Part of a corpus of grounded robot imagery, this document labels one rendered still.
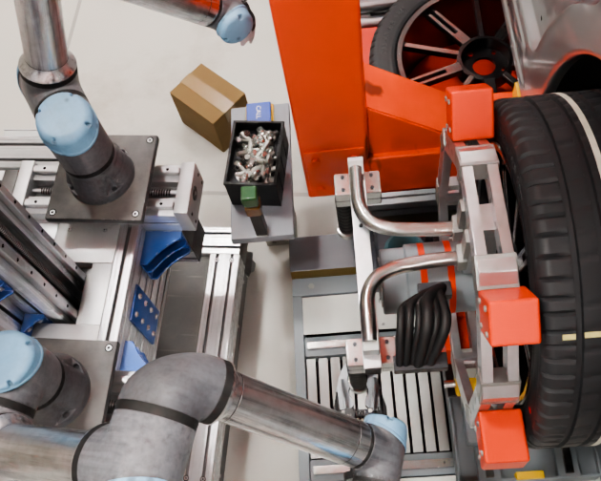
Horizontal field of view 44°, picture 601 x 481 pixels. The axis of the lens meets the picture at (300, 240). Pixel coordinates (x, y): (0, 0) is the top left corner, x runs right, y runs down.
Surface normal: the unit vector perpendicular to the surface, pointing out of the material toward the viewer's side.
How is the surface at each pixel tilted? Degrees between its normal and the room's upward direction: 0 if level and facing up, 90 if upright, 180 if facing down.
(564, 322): 37
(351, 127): 90
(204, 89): 0
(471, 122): 45
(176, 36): 0
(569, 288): 29
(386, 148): 90
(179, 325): 0
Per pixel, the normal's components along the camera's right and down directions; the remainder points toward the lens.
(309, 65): 0.04, 0.90
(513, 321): -0.07, 0.15
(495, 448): -0.11, -0.44
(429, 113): 0.50, -0.40
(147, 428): 0.11, -0.40
